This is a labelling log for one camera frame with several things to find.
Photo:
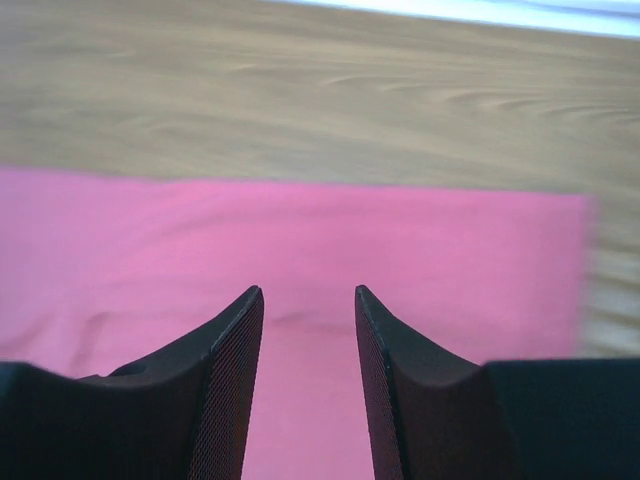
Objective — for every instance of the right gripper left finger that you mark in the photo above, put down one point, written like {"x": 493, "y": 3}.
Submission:
{"x": 181, "y": 412}

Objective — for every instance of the red t shirt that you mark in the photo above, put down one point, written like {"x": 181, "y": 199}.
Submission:
{"x": 99, "y": 271}

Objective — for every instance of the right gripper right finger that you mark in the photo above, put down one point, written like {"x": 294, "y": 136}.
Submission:
{"x": 434, "y": 415}

